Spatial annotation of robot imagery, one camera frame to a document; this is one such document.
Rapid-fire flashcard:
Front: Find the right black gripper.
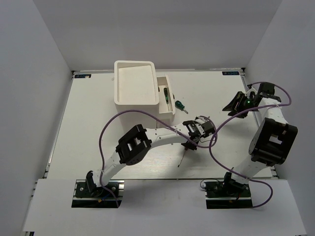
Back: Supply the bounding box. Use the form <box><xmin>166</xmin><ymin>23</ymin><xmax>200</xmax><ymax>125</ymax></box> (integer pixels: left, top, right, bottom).
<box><xmin>222</xmin><ymin>90</ymin><xmax>259</xmax><ymax>118</ymax></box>

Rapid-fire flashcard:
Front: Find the blue red precision screwdriver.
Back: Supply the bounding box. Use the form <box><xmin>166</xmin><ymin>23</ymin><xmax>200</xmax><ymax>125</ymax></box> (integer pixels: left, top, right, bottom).
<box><xmin>177</xmin><ymin>149</ymin><xmax>187</xmax><ymax>168</ymax></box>

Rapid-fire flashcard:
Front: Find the white drawer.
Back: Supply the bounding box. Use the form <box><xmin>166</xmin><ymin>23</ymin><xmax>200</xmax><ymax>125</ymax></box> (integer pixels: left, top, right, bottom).
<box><xmin>157</xmin><ymin>75</ymin><xmax>176</xmax><ymax>124</ymax></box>

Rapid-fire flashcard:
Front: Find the green slim screwdriver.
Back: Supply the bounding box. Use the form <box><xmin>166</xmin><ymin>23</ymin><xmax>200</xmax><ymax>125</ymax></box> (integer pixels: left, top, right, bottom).
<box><xmin>163</xmin><ymin>87</ymin><xmax>170</xmax><ymax>112</ymax></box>

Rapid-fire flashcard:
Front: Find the white drawer cabinet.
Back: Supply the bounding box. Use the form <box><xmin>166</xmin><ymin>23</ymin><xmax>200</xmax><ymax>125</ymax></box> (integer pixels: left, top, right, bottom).
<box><xmin>114</xmin><ymin>60</ymin><xmax>159</xmax><ymax>117</ymax></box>

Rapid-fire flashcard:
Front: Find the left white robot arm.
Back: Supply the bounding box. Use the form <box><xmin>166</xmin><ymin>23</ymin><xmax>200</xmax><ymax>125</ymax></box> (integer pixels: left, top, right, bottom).
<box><xmin>86</xmin><ymin>117</ymin><xmax>215</xmax><ymax>197</ymax></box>

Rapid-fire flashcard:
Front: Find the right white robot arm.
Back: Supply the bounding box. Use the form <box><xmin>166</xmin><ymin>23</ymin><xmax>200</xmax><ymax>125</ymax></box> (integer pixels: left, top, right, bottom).
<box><xmin>222</xmin><ymin>82</ymin><xmax>298</xmax><ymax>196</ymax></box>

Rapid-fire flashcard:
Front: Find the green stubby flathead screwdriver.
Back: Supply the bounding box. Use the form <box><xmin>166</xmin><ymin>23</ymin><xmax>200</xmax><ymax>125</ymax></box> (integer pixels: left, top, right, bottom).
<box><xmin>175</xmin><ymin>100</ymin><xmax>188</xmax><ymax>114</ymax></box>

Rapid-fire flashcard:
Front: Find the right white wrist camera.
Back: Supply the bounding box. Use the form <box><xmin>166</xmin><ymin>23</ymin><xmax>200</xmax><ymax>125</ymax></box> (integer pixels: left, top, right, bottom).
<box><xmin>246</xmin><ymin>84</ymin><xmax>257</xmax><ymax>99</ymax></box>

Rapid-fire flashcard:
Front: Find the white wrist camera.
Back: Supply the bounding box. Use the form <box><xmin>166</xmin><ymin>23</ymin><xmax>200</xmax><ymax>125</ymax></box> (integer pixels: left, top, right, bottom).
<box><xmin>246</xmin><ymin>84</ymin><xmax>257</xmax><ymax>99</ymax></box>
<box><xmin>195</xmin><ymin>116</ymin><xmax>212</xmax><ymax>124</ymax></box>

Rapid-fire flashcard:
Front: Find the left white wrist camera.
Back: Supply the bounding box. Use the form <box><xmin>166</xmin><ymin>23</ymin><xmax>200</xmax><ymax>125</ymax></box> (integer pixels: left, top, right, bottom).
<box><xmin>195</xmin><ymin>116</ymin><xmax>212</xmax><ymax>124</ymax></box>

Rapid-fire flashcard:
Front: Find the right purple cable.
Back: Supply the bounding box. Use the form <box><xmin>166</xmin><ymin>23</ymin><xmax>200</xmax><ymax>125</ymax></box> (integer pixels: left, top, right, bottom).
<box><xmin>209</xmin><ymin>81</ymin><xmax>293</xmax><ymax>209</ymax></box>

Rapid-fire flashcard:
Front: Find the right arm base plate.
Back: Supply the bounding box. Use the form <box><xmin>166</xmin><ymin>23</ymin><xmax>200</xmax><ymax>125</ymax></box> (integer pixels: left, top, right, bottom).
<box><xmin>200</xmin><ymin>178</ymin><xmax>253</xmax><ymax>209</ymax></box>

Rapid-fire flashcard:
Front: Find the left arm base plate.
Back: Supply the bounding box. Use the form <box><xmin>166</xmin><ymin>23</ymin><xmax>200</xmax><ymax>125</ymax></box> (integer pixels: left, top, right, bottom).
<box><xmin>71</xmin><ymin>180</ymin><xmax>125</xmax><ymax>208</ymax></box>

